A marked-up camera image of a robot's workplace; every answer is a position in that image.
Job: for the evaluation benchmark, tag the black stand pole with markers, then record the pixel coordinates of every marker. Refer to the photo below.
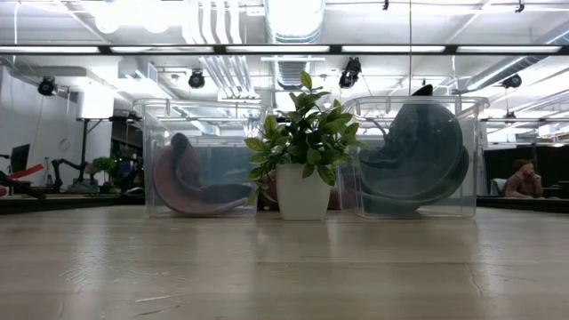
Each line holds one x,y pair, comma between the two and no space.
85,146

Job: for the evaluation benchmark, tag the seated person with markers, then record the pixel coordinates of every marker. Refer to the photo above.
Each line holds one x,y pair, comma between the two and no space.
522,184

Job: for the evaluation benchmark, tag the silver round ventilation duct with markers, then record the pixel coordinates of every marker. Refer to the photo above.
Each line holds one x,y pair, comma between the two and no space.
293,18

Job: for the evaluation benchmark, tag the green leafy plant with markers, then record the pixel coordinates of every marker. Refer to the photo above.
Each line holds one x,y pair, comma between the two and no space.
311,133

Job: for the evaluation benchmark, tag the light grey chair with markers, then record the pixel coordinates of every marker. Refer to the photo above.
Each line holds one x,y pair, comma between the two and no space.
498,186

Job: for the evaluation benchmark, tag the clear plastic storage bin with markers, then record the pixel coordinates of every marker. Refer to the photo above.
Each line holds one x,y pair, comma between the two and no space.
200,103
475,133

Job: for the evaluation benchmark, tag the dark grey-blue cap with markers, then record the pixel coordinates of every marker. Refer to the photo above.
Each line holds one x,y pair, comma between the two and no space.
422,146

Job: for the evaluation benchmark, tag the black computer monitor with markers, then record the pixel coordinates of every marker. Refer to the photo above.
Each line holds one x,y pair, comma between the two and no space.
20,157

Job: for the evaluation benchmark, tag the white rectangular box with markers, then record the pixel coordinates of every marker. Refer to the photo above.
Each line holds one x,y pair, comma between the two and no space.
95,104

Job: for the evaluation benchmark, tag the small green background plant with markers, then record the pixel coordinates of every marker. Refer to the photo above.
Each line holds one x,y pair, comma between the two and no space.
104,163

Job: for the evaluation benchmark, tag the red flat object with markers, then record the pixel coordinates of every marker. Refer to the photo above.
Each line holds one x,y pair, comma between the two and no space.
29,171

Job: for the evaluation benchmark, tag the pink cap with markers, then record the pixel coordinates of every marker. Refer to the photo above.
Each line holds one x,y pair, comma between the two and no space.
178,186

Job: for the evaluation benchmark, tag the dark background table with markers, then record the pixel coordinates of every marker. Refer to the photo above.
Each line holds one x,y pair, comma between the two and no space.
66,203
524,204

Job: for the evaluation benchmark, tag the dark electronics equipment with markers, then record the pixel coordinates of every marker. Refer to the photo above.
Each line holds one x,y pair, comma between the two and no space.
126,173

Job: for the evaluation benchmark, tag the black frame bar with lights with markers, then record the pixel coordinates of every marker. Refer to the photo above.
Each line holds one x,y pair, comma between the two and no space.
104,49

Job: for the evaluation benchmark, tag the white plant pot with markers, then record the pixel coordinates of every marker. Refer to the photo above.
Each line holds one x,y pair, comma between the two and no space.
302,195

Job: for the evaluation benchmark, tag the black ceiling spotlight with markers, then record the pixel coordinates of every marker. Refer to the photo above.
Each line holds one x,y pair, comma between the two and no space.
512,81
350,73
46,86
509,114
196,80

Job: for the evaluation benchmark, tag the dark room partition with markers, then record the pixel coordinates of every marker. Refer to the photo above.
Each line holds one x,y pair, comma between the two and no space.
551,164

